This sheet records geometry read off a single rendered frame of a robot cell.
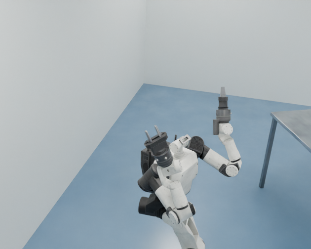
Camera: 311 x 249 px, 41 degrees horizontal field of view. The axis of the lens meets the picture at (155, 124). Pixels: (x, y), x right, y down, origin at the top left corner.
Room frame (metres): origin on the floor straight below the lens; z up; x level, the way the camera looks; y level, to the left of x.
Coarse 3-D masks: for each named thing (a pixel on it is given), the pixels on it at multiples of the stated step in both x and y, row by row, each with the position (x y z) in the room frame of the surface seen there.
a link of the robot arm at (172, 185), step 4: (160, 168) 1.76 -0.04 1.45; (160, 172) 1.75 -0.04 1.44; (160, 176) 1.74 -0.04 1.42; (160, 180) 1.74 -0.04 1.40; (164, 180) 1.73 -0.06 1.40; (168, 180) 1.77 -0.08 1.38; (164, 184) 1.73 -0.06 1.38; (168, 184) 1.72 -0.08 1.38; (172, 184) 1.73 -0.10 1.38; (176, 184) 1.72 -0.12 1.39; (180, 184) 1.74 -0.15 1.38; (168, 188) 1.72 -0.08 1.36; (172, 188) 1.72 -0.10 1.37; (176, 188) 1.72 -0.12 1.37
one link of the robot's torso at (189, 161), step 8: (176, 136) 2.26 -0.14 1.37; (168, 144) 2.22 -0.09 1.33; (144, 152) 2.12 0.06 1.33; (152, 152) 2.12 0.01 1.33; (184, 152) 2.13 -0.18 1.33; (192, 152) 2.14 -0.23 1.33; (144, 160) 2.12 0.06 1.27; (152, 160) 2.08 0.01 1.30; (184, 160) 2.05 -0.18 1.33; (192, 160) 2.09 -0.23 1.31; (144, 168) 2.11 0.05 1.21; (184, 168) 2.00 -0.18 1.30; (192, 168) 2.06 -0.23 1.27; (176, 176) 1.96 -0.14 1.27; (184, 176) 1.99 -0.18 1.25; (192, 176) 2.07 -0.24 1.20; (184, 184) 2.00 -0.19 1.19; (184, 192) 2.03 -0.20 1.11
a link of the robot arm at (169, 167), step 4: (172, 156) 1.77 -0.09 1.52; (168, 160) 1.74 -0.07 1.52; (172, 160) 1.76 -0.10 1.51; (176, 160) 1.79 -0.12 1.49; (160, 164) 1.74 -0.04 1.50; (164, 164) 1.73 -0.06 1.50; (168, 164) 1.74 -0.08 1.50; (172, 164) 1.76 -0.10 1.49; (176, 164) 1.76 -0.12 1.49; (180, 164) 1.79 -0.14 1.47; (164, 168) 1.74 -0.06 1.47; (168, 168) 1.74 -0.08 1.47; (172, 168) 1.74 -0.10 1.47; (176, 168) 1.75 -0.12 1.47; (180, 168) 1.75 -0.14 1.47; (164, 172) 1.74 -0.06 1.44; (168, 172) 1.75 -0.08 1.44; (172, 172) 1.75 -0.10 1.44; (176, 172) 1.75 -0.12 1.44; (164, 176) 1.75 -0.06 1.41
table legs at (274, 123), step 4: (272, 120) 3.67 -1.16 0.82; (272, 124) 3.66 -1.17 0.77; (276, 124) 3.66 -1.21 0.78; (272, 128) 3.65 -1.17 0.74; (272, 132) 3.65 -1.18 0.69; (272, 136) 3.65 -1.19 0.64; (268, 140) 3.68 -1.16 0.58; (272, 140) 3.65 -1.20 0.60; (268, 144) 3.66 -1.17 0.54; (268, 148) 3.65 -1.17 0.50; (268, 152) 3.65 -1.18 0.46; (268, 156) 3.65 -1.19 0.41; (264, 160) 3.68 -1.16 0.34; (268, 160) 3.65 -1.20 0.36; (264, 164) 3.66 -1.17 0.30; (268, 164) 3.66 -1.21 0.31; (264, 168) 3.65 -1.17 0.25; (264, 172) 3.65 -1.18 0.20; (264, 176) 3.65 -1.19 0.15; (260, 180) 3.68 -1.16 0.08; (264, 180) 3.65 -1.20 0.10; (260, 184) 3.66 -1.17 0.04
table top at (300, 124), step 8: (272, 112) 3.69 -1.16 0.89; (280, 112) 3.70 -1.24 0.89; (288, 112) 3.71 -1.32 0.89; (296, 112) 3.72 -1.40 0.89; (304, 112) 3.73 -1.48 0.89; (280, 120) 3.53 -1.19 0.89; (288, 120) 3.53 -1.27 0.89; (296, 120) 3.54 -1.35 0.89; (304, 120) 3.55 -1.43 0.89; (288, 128) 3.37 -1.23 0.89; (296, 128) 3.37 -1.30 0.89; (304, 128) 3.38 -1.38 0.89; (296, 136) 3.23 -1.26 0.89; (304, 136) 3.22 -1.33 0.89; (304, 144) 3.10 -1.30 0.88
